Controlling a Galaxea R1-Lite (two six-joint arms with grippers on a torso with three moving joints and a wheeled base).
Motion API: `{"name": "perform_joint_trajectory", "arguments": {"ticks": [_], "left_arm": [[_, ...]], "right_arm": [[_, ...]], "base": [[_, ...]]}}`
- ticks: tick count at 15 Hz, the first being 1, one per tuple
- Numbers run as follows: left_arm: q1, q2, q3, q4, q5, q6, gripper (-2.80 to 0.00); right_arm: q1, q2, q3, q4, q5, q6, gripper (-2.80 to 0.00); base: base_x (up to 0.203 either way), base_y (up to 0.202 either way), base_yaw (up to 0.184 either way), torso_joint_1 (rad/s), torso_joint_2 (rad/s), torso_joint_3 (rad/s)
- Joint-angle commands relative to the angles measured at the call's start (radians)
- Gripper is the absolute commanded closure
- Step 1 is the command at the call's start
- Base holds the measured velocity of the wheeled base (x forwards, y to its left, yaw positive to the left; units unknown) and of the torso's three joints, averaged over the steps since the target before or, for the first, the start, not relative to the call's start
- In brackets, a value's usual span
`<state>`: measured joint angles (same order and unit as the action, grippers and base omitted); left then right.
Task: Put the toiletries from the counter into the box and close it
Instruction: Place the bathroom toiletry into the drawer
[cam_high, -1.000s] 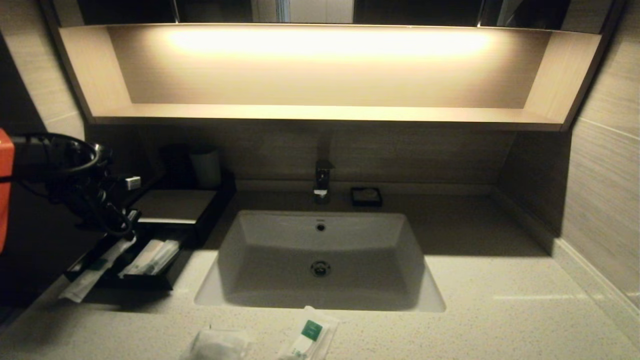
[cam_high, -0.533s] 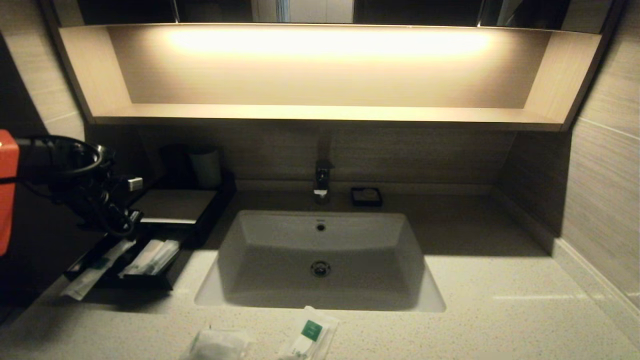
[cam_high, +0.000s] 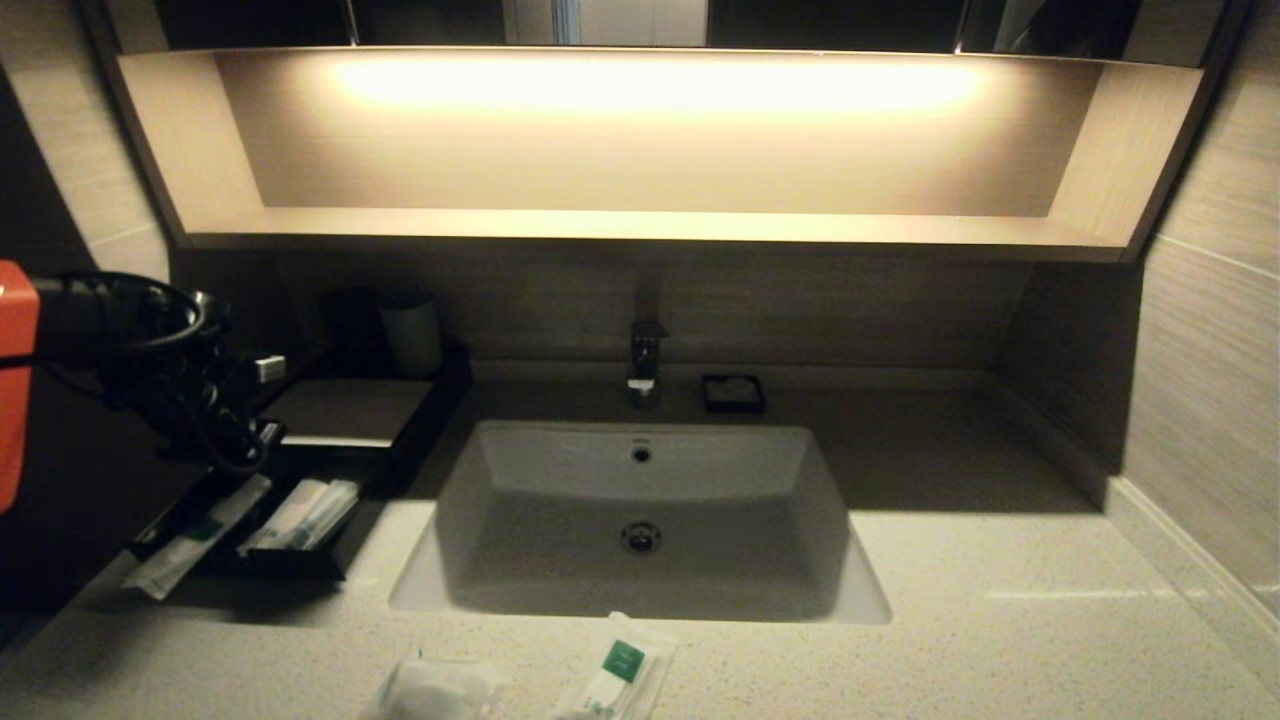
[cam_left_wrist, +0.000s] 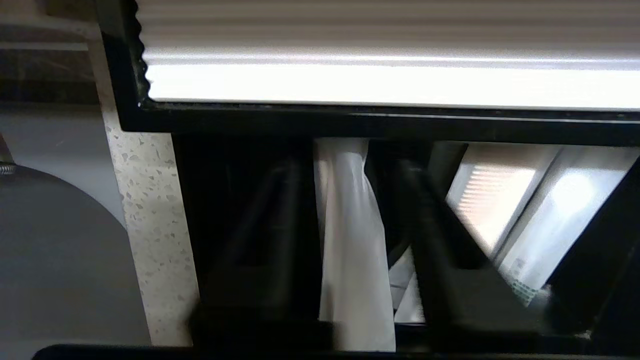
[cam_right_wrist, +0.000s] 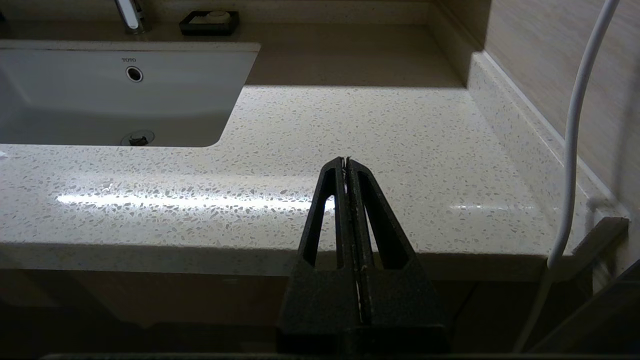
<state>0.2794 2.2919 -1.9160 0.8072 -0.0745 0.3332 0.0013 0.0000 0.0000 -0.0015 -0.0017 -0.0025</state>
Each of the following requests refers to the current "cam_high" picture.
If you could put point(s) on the long white toothbrush packet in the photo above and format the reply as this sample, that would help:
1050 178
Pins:
190 545

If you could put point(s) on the dark grey tumbler cup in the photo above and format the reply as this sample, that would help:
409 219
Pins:
350 330

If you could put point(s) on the wall mirror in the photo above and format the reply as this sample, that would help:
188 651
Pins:
800 25

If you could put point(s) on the white ceramic sink basin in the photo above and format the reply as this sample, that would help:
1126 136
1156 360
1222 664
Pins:
650 490

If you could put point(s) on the light grey tumbler cup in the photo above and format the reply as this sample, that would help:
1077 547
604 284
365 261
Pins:
412 335

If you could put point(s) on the white comb packet green label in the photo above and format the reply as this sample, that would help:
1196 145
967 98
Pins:
620 665

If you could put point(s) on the chrome faucet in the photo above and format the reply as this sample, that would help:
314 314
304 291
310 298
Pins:
645 360

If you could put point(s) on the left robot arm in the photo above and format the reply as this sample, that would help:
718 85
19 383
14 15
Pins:
15 380

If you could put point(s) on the black pull-out box drawer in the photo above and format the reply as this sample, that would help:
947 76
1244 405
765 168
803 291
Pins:
300 565

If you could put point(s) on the metal sink drain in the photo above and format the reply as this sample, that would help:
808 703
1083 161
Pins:
641 537

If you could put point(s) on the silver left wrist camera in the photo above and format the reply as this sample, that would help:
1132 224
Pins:
270 369

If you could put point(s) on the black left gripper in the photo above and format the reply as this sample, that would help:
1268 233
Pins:
175 390

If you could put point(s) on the black soap dish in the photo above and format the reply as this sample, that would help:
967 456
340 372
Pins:
733 402

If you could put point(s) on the crumpled white shower cap packet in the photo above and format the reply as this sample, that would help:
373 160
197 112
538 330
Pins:
440 690

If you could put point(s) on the wooden wall shelf niche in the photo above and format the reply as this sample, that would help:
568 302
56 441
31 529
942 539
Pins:
650 170

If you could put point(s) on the black amenity tray box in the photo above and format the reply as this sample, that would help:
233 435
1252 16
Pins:
345 410

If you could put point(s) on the warm shelf light strip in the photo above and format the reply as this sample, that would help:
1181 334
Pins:
650 88

